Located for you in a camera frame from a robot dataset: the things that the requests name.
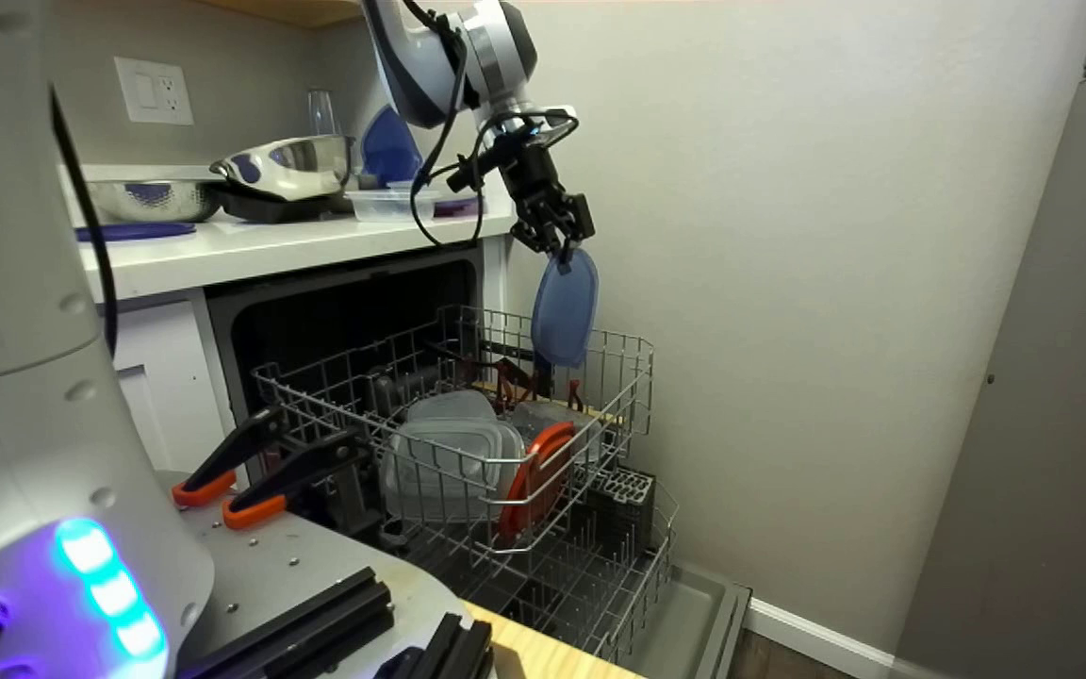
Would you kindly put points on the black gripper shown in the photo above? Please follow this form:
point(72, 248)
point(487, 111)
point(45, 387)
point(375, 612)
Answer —
point(534, 181)

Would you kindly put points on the light blue square lid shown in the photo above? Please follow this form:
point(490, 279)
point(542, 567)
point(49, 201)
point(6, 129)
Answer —
point(563, 308)

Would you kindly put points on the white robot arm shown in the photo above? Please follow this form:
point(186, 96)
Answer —
point(466, 75)

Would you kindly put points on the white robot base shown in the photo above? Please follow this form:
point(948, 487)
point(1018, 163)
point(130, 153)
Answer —
point(101, 578)

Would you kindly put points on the red round lid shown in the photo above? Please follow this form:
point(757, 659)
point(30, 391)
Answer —
point(536, 484)

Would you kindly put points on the clear plastic container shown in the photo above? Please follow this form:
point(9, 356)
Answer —
point(371, 204)

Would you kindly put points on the frosted plastic container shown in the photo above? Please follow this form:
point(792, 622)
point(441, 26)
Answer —
point(449, 459)

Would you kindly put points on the steel mixing bowl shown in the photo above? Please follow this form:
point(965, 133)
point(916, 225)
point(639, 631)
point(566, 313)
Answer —
point(297, 167)

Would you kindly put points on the stainless steel refrigerator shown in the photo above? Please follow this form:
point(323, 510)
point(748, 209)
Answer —
point(1004, 578)

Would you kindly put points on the blue lid leaning on wall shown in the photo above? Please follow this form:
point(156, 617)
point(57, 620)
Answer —
point(390, 147)

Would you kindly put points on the wire dishwasher rack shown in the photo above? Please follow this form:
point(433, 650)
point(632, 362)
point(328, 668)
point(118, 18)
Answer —
point(367, 391)

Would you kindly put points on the orange handled black clamp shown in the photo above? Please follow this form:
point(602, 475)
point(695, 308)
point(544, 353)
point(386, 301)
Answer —
point(218, 470)

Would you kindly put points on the white wall outlet plate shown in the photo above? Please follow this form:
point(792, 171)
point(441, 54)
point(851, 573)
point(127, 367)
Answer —
point(151, 91)

